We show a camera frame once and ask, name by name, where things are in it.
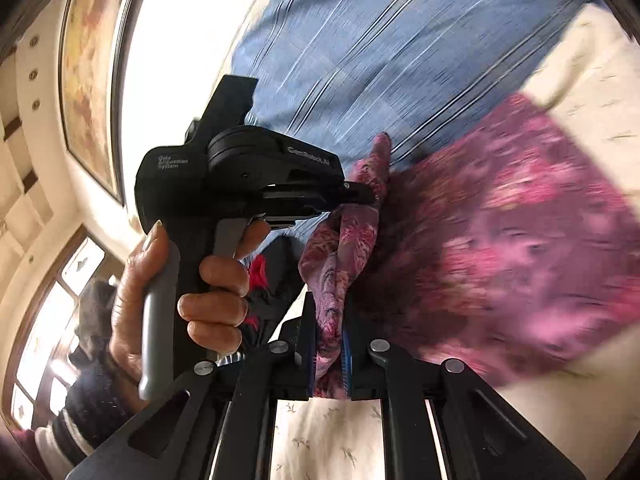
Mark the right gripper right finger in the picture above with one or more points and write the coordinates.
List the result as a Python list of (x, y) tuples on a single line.
[(442, 421)]

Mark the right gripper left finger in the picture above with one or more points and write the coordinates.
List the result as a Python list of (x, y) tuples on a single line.
[(211, 422)]

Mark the purple floral garment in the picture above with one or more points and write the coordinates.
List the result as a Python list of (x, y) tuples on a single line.
[(508, 250)]

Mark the dark striped sleeve forearm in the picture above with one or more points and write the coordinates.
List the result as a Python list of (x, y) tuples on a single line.
[(96, 406)]

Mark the person left hand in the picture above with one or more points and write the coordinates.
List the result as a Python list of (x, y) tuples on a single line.
[(213, 317)]

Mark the cream leaf-print pillow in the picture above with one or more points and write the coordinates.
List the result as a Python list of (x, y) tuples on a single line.
[(589, 408)]

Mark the black and red garment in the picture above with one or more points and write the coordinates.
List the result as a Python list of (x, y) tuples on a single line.
[(275, 283)]

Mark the blue plaid quilt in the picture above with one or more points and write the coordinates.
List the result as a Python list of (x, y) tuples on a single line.
[(335, 73)]

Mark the framed wall painting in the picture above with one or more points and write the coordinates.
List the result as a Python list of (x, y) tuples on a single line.
[(90, 34)]

